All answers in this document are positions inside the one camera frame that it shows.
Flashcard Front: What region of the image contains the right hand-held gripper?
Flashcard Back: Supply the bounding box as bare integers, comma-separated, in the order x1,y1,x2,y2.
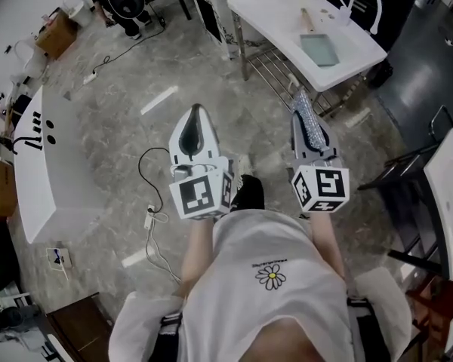
288,111,350,214

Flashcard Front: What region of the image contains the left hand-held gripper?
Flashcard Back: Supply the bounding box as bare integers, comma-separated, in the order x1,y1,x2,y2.
168,103,239,222

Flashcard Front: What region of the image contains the grey scrubbing cloth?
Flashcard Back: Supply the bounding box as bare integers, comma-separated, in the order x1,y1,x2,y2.
288,90,331,153

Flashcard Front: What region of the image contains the teal glass tray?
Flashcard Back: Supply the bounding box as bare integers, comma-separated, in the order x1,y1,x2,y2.
300,8,341,68

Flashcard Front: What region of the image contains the person's left forearm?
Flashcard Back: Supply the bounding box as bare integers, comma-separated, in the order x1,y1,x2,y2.
180,216,217,297

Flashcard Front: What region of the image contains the person's right forearm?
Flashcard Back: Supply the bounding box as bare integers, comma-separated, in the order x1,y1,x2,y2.
308,212,347,281

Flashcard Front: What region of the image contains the black shoe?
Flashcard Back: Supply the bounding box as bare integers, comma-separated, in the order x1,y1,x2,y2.
230,173,266,214

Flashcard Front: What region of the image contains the metal sink rack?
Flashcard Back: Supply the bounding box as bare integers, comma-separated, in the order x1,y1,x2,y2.
236,9,368,118

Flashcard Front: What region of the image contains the black metal stand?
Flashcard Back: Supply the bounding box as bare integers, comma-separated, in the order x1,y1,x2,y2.
358,106,452,275

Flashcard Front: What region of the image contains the white curved faucet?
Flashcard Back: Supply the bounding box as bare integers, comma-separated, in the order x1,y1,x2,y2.
334,0,383,36

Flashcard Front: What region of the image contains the white ceramic sink basin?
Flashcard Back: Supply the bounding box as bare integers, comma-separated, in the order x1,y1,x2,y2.
226,0,389,93

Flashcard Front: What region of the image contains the white sink with black tap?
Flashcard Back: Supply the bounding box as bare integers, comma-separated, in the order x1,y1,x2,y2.
422,128,453,282

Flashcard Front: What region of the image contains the white counter with black marks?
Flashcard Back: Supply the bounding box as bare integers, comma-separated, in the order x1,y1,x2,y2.
14,84,112,245

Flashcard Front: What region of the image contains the white daisy-print t-shirt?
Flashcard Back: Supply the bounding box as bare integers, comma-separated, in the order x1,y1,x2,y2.
109,207,412,362

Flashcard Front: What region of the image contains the brown cardboard box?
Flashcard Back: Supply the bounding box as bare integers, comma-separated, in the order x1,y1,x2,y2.
0,156,18,218
35,8,79,60

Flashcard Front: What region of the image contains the dark wooden cabinet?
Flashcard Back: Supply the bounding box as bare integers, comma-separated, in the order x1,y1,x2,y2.
47,292,115,362

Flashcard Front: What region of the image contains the black floor cable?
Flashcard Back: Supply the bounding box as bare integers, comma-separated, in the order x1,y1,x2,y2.
137,147,171,222

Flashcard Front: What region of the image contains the black harness strap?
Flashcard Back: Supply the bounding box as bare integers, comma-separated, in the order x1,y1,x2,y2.
160,313,185,362
346,296,375,362

